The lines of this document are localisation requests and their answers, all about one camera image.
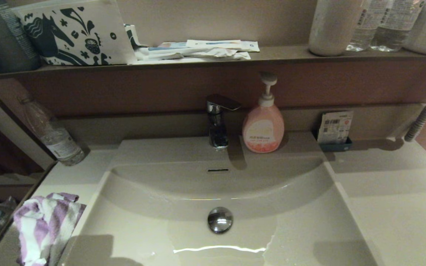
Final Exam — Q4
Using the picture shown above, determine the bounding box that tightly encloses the white sink basin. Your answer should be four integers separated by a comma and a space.
57, 137, 380, 266

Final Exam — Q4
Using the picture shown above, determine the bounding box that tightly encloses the chrome drain stopper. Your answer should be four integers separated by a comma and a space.
207, 207, 233, 234

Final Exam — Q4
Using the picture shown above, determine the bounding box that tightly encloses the white smooth cylindrical container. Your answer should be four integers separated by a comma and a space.
308, 0, 364, 57

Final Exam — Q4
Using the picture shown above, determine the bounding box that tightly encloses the brown wall shelf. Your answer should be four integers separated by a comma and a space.
0, 45, 426, 82

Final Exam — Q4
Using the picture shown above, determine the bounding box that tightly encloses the purple white striped towel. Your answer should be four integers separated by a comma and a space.
13, 192, 87, 266

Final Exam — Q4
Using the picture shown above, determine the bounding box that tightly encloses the white printed sachet packet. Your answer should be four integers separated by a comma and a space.
317, 111, 354, 144

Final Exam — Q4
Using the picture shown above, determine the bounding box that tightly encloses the blue white toothbrush packet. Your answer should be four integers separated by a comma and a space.
148, 42, 199, 52

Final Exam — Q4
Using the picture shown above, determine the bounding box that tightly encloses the crumpled white plastic wrapper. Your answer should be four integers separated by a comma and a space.
135, 47, 251, 61

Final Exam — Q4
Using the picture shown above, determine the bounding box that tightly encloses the white pouch with horse print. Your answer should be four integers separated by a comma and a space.
11, 0, 136, 66

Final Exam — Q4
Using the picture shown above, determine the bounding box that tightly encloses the dark blue soap tray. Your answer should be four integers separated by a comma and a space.
315, 129, 353, 152

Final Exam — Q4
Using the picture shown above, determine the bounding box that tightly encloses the clear plastic bottle without cap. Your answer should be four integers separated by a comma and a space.
18, 95, 86, 166

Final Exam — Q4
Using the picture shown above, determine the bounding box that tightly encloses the beige counter side rail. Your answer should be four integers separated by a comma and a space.
0, 161, 58, 266

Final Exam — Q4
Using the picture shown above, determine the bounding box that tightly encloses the chrome sink faucet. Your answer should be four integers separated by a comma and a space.
205, 94, 241, 150

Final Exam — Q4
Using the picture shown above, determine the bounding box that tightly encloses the pink soap pump bottle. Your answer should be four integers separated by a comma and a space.
242, 72, 285, 154

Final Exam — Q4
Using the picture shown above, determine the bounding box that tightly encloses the clear labelled water bottle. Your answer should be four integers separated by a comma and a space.
369, 0, 425, 52
346, 0, 383, 52

